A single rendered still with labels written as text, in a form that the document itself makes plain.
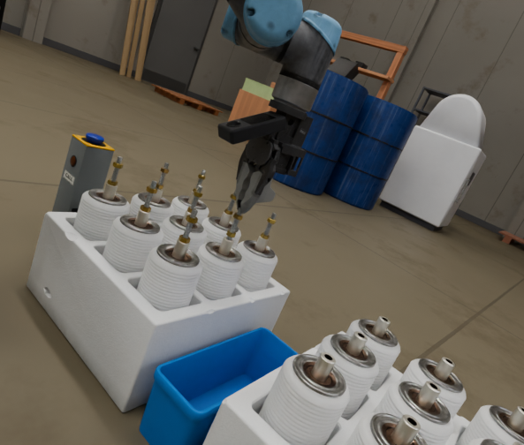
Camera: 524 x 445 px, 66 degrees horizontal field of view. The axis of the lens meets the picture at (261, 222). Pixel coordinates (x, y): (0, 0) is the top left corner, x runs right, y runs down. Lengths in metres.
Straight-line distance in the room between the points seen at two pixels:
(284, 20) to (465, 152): 4.09
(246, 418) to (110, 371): 0.29
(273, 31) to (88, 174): 0.59
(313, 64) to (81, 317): 0.61
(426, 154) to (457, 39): 5.19
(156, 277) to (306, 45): 0.45
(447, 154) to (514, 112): 4.39
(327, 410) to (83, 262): 0.50
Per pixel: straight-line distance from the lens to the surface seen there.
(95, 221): 0.85
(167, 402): 0.67
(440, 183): 4.59
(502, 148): 8.78
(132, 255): 0.77
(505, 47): 9.30
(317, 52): 0.72
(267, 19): 0.56
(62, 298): 0.88
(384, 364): 0.77
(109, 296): 0.74
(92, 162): 1.00
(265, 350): 0.89
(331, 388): 0.56
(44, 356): 0.84
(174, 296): 0.70
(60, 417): 0.75
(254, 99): 5.54
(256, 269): 0.86
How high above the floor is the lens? 0.54
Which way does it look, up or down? 16 degrees down
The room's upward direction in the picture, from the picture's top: 23 degrees clockwise
